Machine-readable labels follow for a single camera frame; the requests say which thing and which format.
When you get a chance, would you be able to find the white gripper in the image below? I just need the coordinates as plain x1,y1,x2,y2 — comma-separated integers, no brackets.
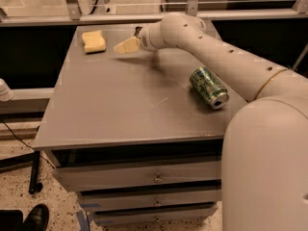
114,22,164,54

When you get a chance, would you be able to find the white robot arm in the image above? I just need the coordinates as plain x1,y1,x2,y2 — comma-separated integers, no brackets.
115,13,308,231

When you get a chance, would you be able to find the yellow sponge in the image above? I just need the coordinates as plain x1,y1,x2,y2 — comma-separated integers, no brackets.
82,31,106,54

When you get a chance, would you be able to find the grey metal railing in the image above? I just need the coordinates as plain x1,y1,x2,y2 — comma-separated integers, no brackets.
0,0,308,27

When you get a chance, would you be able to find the green soda can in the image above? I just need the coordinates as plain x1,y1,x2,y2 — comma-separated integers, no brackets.
190,67,229,110

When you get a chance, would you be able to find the grey drawer cabinet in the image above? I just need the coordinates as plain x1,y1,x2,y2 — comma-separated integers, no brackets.
31,20,248,227

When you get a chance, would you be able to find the top grey drawer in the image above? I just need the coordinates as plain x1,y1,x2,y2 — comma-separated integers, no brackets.
53,158,221,192

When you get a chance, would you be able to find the grey drawer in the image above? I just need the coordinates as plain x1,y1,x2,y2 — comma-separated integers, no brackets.
93,203,218,226
78,188,221,212
53,158,221,192

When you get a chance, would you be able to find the black stand leg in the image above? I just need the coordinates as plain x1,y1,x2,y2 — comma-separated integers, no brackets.
0,151,42,194

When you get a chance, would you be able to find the middle grey drawer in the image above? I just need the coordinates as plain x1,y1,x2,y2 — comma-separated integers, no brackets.
78,188,221,212

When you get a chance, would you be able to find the bottom grey drawer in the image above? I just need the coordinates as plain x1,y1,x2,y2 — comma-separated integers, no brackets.
93,203,218,226

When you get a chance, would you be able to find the blue floor tape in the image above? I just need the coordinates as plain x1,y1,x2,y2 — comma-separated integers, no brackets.
76,208,101,231

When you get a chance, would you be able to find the black shoe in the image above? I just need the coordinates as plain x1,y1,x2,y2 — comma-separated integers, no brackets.
22,204,49,231

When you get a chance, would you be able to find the black cable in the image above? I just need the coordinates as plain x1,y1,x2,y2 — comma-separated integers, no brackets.
0,118,56,168

